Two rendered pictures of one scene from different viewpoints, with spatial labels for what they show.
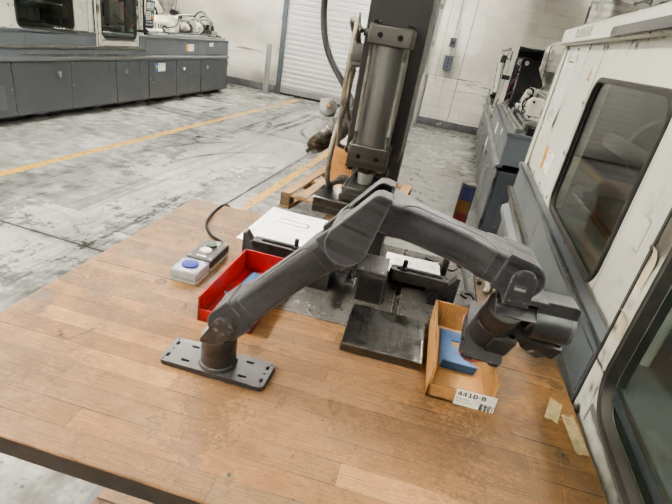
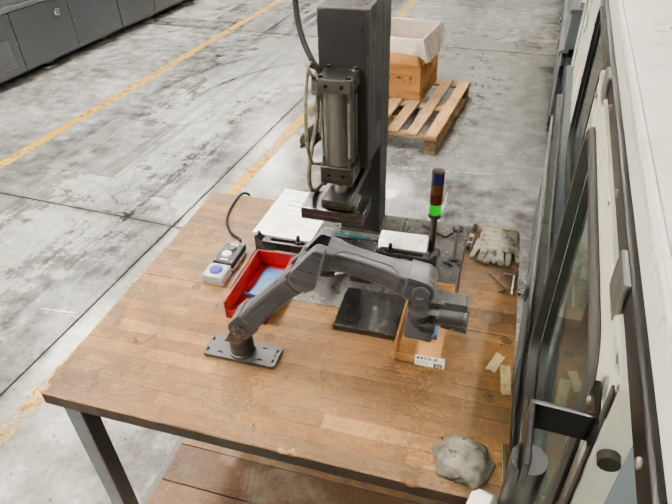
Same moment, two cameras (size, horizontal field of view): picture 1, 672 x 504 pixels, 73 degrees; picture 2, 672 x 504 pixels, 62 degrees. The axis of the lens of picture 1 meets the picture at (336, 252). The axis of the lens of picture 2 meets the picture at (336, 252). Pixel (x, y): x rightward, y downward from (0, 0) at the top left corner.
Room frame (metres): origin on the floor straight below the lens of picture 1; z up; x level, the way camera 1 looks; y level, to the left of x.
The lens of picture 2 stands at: (-0.32, -0.23, 1.99)
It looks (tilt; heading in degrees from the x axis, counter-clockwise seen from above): 37 degrees down; 9
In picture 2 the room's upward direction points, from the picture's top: 2 degrees counter-clockwise
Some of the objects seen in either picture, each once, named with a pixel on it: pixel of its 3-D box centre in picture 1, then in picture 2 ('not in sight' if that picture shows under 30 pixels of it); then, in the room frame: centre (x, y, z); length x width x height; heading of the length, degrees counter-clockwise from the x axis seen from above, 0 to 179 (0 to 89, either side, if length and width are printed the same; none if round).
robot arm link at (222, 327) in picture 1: (226, 319); (241, 323); (0.65, 0.17, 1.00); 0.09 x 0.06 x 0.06; 174
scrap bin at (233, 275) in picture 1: (247, 287); (261, 284); (0.89, 0.18, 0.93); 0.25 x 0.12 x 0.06; 172
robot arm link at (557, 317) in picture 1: (536, 300); (440, 299); (0.60, -0.31, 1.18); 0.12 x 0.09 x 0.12; 84
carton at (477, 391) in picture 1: (460, 351); (427, 322); (0.78, -0.29, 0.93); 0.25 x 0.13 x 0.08; 172
